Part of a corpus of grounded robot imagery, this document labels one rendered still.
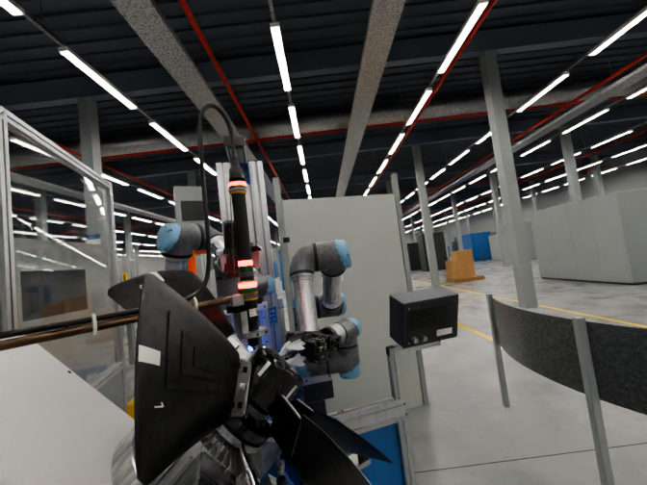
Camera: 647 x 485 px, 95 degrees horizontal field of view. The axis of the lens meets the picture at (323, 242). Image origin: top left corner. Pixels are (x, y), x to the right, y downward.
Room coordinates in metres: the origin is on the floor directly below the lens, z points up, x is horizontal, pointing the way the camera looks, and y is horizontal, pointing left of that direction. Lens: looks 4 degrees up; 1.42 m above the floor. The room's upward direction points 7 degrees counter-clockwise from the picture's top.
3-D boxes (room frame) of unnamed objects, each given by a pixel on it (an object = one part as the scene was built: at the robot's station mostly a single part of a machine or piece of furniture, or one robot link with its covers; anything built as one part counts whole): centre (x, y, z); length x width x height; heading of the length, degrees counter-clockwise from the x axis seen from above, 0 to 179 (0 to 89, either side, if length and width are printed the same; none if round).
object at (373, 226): (2.71, -0.21, 1.10); 1.21 x 0.05 x 2.20; 106
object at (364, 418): (1.08, 0.20, 0.82); 0.90 x 0.04 x 0.08; 106
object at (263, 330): (0.70, 0.20, 1.32); 0.09 x 0.07 x 0.10; 141
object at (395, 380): (1.20, -0.21, 0.96); 0.03 x 0.03 x 0.20; 16
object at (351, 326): (1.05, -0.04, 1.17); 0.11 x 0.08 x 0.09; 143
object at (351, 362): (1.05, -0.02, 1.08); 0.11 x 0.08 x 0.11; 95
